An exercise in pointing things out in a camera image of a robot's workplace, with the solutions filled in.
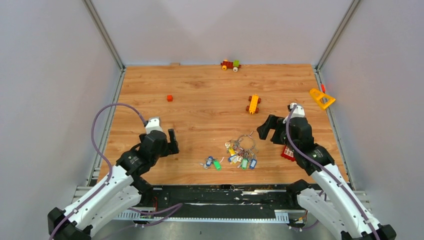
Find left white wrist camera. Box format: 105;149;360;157
144;116;163;134

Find purple cable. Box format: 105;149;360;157
285;104;381;240
48;102;184;240

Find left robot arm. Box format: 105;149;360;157
47;129;179;240

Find red green toy car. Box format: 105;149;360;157
220;59;242;72

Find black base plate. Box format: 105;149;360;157
135;184;305;220

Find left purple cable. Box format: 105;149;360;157
48;102;184;240

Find grey cable duct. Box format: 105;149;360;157
81;208;290;224

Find yellow triangular toy piece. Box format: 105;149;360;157
309;88;336;111

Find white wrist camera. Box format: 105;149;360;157
282;102;305;124
144;116;163;134

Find red window toy block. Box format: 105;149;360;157
281;145;296;162

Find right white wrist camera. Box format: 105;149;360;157
282;102;305;124

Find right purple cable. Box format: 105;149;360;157
285;104;381;240

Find yellow brown toy car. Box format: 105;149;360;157
246;94;262;115

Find blue tagged key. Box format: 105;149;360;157
199;156;215;169

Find keyring with colourful keys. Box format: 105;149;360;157
224;132;258;170

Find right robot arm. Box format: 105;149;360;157
256;114;397;240

